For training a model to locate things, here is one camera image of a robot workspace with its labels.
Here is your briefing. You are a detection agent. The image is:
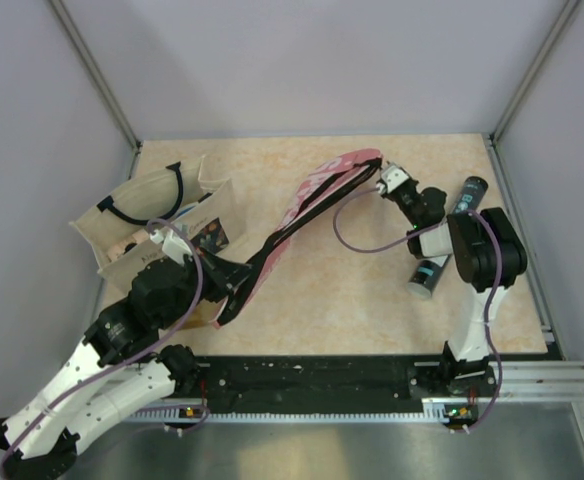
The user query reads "pink racket cover bag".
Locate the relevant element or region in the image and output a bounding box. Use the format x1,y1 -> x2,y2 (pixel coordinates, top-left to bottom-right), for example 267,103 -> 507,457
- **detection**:
212,148 -> 383,328

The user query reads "beige floral tote bag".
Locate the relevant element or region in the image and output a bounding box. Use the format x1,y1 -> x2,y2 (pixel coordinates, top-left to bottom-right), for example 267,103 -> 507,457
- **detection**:
71,156 -> 246,293

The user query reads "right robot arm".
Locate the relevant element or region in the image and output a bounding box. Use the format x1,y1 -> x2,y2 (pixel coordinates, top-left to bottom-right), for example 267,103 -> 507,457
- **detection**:
377,169 -> 528,396

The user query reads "black shuttlecock tube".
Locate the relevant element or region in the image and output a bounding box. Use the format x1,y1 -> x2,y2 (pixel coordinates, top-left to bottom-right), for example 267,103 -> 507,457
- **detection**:
406,176 -> 489,299

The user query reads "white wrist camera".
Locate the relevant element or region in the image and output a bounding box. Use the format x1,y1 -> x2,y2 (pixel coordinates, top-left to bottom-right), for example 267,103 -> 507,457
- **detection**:
376,163 -> 412,196
149,228 -> 192,266

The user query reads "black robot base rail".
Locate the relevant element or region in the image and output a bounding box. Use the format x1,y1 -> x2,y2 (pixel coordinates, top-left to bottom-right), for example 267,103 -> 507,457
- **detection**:
168,355 -> 494,415

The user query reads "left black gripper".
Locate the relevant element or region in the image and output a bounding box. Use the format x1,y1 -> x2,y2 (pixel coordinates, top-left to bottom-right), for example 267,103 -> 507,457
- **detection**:
157,244 -> 256,330

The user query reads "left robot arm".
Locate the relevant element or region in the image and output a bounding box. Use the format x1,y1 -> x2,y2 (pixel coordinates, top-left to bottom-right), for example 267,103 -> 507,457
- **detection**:
0,251 -> 251,479

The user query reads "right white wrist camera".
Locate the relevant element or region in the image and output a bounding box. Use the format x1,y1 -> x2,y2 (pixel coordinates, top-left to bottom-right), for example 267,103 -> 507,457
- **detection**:
376,163 -> 412,196

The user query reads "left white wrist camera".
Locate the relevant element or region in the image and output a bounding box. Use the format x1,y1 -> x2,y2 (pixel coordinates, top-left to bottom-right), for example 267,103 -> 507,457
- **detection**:
149,228 -> 192,266

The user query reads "brown cardboard box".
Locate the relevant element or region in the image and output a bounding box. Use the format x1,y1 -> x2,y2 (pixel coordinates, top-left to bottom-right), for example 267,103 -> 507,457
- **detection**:
182,303 -> 219,330

